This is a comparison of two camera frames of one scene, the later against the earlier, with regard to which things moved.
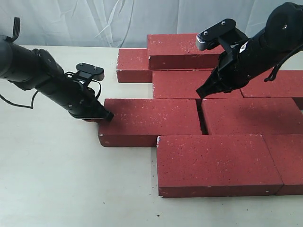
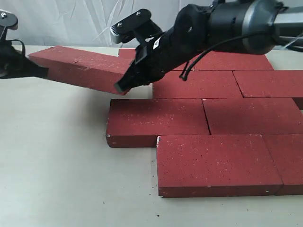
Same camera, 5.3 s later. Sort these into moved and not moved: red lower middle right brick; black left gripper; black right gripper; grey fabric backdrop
Moved: black left gripper; black right gripper
Not moved: red lower middle right brick; grey fabric backdrop
